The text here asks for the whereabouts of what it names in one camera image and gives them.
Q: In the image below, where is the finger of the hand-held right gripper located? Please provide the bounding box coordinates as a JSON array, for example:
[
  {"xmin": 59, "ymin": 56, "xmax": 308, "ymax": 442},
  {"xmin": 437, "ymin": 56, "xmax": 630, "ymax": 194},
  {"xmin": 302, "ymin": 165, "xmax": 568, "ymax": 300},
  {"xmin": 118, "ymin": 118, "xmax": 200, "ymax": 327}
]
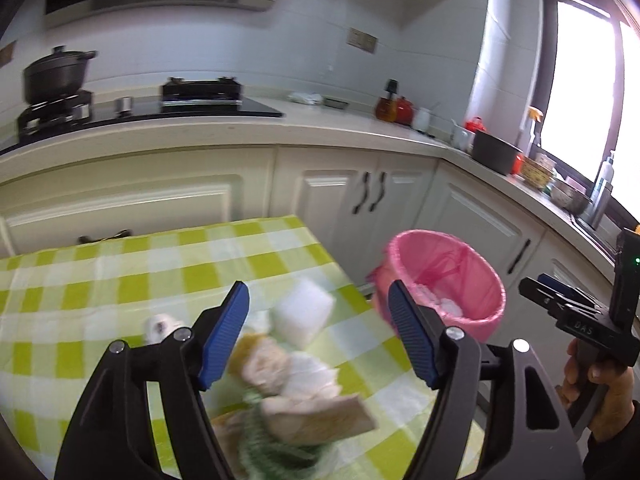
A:
[
  {"xmin": 538, "ymin": 273, "xmax": 596, "ymax": 309},
  {"xmin": 518, "ymin": 277, "xmax": 568, "ymax": 318}
]

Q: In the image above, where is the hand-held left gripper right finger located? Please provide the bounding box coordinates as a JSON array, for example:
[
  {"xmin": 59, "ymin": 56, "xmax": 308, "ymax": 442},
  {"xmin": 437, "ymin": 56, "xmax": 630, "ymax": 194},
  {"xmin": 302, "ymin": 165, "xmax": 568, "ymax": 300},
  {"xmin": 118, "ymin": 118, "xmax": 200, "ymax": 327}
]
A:
[{"xmin": 387, "ymin": 279, "xmax": 586, "ymax": 480}]

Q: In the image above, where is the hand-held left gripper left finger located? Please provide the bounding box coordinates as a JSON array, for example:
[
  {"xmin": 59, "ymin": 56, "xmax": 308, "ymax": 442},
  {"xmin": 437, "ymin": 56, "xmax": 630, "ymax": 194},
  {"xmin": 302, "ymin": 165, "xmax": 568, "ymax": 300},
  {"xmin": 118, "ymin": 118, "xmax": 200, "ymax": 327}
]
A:
[{"xmin": 54, "ymin": 281, "xmax": 251, "ymax": 480}]

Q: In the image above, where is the beige paper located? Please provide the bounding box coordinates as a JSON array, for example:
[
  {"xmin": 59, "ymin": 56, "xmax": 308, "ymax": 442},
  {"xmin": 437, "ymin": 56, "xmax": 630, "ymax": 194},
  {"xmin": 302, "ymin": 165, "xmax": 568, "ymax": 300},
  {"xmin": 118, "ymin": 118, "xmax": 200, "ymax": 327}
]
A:
[
  {"xmin": 260, "ymin": 394, "xmax": 377, "ymax": 447},
  {"xmin": 242, "ymin": 344, "xmax": 292, "ymax": 397}
]

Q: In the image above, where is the small white paper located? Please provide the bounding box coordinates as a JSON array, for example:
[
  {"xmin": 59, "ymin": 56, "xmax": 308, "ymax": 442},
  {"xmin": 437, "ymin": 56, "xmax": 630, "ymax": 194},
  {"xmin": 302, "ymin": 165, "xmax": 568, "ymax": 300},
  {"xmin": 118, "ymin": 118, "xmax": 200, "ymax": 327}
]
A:
[{"xmin": 144, "ymin": 313, "xmax": 183, "ymax": 346}]

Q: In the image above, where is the white foam block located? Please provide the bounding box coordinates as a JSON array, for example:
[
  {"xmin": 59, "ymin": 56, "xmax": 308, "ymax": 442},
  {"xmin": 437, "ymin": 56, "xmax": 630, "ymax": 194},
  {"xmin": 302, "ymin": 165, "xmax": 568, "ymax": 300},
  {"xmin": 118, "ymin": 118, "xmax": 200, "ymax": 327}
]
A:
[{"xmin": 270, "ymin": 279, "xmax": 336, "ymax": 348}]

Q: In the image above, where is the pink lined waste bin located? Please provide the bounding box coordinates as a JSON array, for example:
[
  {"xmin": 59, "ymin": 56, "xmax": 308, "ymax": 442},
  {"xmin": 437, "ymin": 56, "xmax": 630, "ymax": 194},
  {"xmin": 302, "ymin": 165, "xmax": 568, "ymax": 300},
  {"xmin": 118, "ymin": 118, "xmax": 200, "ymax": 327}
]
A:
[{"xmin": 366, "ymin": 230, "xmax": 507, "ymax": 343}]

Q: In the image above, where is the white tissue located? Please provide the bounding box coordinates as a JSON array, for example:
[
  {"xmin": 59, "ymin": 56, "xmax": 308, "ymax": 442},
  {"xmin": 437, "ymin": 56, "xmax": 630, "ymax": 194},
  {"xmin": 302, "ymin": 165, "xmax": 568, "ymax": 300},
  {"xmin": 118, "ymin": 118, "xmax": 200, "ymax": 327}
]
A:
[{"xmin": 285, "ymin": 352, "xmax": 342, "ymax": 401}]

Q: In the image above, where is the green striped cloth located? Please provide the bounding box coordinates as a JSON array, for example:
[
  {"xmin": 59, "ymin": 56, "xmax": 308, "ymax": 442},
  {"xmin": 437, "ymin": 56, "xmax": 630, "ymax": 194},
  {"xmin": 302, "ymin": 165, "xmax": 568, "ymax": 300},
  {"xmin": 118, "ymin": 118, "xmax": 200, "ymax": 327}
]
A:
[{"xmin": 237, "ymin": 385, "xmax": 341, "ymax": 480}]

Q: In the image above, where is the person's right forearm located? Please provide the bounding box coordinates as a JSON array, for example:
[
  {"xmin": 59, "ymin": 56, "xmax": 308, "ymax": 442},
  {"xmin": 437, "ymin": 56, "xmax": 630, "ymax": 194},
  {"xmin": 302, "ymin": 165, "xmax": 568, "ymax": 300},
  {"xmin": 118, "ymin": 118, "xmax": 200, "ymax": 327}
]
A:
[{"xmin": 582, "ymin": 399, "xmax": 640, "ymax": 480}]

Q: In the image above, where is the person's right hand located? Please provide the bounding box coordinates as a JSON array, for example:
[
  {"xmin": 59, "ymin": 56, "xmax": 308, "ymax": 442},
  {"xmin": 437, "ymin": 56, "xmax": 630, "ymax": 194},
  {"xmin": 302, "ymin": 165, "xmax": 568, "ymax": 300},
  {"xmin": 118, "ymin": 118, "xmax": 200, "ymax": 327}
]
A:
[{"xmin": 559, "ymin": 337, "xmax": 637, "ymax": 433}]

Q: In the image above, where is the steel sink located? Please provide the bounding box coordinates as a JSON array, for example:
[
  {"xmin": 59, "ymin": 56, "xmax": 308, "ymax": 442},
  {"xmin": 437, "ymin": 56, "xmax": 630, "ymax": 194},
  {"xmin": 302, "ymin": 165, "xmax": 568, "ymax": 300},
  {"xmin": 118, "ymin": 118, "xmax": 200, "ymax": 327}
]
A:
[{"xmin": 570, "ymin": 212, "xmax": 621, "ymax": 261}]

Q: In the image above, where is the steel bottle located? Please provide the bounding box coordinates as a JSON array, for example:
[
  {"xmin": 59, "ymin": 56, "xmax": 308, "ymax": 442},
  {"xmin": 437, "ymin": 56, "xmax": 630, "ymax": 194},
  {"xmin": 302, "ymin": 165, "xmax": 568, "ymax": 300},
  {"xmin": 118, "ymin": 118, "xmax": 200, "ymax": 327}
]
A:
[{"xmin": 590, "ymin": 180, "xmax": 615, "ymax": 229}]

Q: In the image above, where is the steel bowl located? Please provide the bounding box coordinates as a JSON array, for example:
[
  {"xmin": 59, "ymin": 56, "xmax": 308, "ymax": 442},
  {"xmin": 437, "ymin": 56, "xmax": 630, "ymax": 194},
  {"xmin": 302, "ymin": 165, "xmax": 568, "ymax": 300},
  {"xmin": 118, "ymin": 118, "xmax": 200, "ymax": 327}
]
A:
[{"xmin": 550, "ymin": 180, "xmax": 593, "ymax": 213}]

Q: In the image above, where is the yellow patterned bowl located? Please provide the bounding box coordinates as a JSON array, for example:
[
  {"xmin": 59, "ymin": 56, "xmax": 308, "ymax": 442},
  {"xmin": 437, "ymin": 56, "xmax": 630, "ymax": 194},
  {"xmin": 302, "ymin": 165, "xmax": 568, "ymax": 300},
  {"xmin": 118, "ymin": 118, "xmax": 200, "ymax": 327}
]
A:
[{"xmin": 520, "ymin": 155, "xmax": 555, "ymax": 190}]

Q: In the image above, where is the white pump bottle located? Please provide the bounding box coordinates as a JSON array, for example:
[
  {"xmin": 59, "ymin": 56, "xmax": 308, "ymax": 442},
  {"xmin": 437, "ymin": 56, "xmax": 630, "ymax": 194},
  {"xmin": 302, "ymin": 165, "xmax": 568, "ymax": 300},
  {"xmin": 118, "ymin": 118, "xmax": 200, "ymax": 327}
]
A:
[{"xmin": 597, "ymin": 151, "xmax": 617, "ymax": 186}]

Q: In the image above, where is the green checked tablecloth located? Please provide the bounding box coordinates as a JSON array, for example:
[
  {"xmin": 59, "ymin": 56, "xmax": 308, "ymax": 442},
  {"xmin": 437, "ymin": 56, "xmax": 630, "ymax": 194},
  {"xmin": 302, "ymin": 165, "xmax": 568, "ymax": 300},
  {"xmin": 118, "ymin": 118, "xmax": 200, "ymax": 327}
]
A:
[{"xmin": 0, "ymin": 215, "xmax": 481, "ymax": 480}]

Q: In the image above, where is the dark grey cooker pot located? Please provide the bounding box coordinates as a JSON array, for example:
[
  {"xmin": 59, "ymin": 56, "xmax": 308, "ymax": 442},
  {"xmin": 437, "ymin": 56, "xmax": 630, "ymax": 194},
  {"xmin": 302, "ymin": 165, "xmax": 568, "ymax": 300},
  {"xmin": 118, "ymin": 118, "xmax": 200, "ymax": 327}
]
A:
[{"xmin": 471, "ymin": 129, "xmax": 523, "ymax": 176}]

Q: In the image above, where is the spray bottle with yellow trigger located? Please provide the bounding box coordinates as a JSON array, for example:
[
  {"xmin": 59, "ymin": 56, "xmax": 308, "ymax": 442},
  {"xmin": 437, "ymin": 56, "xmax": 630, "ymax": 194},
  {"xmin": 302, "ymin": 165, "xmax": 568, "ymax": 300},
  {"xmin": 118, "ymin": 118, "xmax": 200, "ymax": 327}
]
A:
[{"xmin": 520, "ymin": 106, "xmax": 544, "ymax": 161}]

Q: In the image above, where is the white kitchen cabinet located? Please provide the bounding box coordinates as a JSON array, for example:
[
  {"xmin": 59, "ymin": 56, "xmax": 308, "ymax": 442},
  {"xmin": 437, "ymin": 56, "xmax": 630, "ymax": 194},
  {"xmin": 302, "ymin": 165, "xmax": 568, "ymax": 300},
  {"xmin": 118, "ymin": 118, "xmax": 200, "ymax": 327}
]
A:
[{"xmin": 0, "ymin": 95, "xmax": 626, "ymax": 346}]

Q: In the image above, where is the white cup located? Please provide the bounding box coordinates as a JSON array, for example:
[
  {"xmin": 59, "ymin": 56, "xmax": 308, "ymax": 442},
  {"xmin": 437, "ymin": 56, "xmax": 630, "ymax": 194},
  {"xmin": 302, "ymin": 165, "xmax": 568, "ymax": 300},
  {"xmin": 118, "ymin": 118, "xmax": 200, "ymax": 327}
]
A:
[{"xmin": 450, "ymin": 120, "xmax": 476, "ymax": 154}]

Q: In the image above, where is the kitchen window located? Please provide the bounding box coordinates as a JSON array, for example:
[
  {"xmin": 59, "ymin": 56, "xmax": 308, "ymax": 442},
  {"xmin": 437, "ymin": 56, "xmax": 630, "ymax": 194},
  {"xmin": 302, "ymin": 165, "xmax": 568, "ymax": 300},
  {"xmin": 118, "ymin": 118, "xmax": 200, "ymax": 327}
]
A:
[{"xmin": 540, "ymin": 0, "xmax": 640, "ymax": 221}]

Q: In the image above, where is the white ceramic jar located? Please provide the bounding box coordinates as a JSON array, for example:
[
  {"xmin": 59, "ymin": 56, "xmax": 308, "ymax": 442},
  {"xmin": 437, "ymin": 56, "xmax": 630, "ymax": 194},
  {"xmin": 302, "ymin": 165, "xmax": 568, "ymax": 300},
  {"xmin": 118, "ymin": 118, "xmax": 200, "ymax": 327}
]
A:
[{"xmin": 411, "ymin": 105, "xmax": 434, "ymax": 133}]

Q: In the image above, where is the red lidded pot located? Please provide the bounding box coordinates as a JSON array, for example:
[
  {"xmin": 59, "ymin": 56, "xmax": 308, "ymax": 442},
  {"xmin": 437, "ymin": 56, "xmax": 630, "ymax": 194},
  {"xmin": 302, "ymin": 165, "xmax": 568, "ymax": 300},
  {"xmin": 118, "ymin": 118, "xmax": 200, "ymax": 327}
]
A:
[{"xmin": 395, "ymin": 96, "xmax": 416, "ymax": 126}]

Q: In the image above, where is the black glass gas cooktop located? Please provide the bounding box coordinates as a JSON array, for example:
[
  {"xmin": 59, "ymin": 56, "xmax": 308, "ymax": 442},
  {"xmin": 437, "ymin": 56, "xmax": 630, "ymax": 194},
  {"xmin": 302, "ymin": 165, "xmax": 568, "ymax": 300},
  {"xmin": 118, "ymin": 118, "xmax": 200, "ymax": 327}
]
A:
[{"xmin": 0, "ymin": 94, "xmax": 286, "ymax": 156}]

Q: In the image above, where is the amber oil bottle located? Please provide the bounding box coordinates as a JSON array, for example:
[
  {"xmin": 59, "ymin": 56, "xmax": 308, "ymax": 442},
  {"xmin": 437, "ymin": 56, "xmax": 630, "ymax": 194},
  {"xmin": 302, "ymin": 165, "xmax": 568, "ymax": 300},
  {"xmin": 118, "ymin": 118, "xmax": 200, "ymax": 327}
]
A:
[{"xmin": 376, "ymin": 79, "xmax": 401, "ymax": 122}]

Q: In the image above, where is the black burner grate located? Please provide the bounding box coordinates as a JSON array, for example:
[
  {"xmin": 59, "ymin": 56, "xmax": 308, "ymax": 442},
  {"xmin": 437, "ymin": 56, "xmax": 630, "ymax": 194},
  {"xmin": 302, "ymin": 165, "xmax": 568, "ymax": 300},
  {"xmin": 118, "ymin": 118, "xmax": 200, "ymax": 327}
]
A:
[
  {"xmin": 161, "ymin": 76, "xmax": 243, "ymax": 106},
  {"xmin": 17, "ymin": 90, "xmax": 96, "ymax": 133}
]

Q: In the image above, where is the black cooking pot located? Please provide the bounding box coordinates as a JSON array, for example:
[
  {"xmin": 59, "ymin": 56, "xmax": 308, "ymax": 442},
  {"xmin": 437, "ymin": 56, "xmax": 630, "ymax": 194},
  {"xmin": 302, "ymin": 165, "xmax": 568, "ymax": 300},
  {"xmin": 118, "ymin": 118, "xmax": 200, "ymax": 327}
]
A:
[{"xmin": 22, "ymin": 46, "xmax": 98, "ymax": 106}]

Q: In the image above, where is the black cabinet handle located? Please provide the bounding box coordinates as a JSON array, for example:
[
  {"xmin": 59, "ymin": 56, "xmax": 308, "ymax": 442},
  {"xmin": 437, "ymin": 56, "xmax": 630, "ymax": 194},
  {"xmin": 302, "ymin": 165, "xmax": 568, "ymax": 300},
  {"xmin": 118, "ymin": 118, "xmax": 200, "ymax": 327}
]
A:
[
  {"xmin": 352, "ymin": 171, "xmax": 371, "ymax": 214},
  {"xmin": 370, "ymin": 171, "xmax": 388, "ymax": 212},
  {"xmin": 506, "ymin": 239, "xmax": 532, "ymax": 275}
]

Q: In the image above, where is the black drawer handle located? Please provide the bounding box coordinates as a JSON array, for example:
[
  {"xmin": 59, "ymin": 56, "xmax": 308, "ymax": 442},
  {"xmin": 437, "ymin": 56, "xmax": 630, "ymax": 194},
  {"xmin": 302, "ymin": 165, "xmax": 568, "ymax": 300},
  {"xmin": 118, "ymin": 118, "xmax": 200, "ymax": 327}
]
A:
[{"xmin": 77, "ymin": 229, "xmax": 133, "ymax": 246}]

